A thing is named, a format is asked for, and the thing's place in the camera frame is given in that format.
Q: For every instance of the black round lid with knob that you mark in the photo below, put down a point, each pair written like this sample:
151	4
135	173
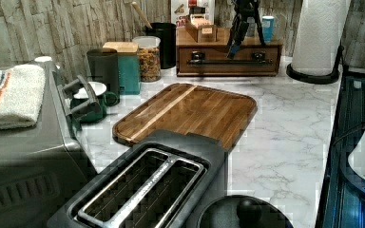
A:
239	211

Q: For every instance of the wooden spatula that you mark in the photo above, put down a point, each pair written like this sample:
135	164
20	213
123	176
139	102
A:
141	14

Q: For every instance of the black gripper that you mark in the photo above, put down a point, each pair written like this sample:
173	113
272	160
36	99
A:
243	10

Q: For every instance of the tea bag box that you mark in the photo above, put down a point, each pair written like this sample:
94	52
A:
199	28

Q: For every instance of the wooden cutting board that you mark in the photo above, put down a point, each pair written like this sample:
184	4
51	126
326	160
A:
189	109

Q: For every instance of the blue spice bottle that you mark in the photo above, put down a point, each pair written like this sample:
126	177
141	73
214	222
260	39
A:
267	23

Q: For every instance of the teal canister with wooden lid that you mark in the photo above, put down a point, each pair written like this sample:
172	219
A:
128	65

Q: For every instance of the red and white box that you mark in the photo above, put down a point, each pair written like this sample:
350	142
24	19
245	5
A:
182	8

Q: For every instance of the black utensil holder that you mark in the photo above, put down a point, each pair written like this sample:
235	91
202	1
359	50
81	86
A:
166	32

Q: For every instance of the silver toaster oven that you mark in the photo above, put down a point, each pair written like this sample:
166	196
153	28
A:
44	165

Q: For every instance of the dark grey cup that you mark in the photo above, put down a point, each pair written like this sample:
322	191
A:
103	65

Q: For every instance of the white striped towel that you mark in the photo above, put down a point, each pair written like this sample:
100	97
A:
21	96

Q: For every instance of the paper towel roll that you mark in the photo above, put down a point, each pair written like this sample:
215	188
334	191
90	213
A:
320	28

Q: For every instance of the black drawer handle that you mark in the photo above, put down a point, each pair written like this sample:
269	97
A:
199	58

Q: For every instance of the wooden drawer box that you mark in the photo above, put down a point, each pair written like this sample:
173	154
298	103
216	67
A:
218	50

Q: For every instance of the black two-slot toaster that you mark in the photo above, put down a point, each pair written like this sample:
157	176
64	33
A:
164	181

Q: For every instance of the black paper towel holder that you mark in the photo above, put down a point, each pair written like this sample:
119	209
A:
319	79

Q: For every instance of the glass jar of cereal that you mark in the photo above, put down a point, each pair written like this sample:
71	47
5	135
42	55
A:
149	57

